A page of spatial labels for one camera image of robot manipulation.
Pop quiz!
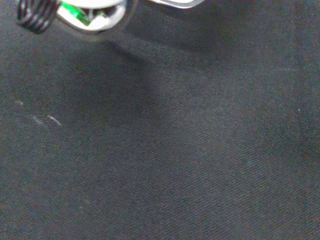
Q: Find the black bench cloth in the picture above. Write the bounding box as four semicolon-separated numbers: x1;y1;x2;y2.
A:
0;0;320;240

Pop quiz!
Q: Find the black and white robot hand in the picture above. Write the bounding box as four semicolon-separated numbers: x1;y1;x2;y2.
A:
15;0;205;35

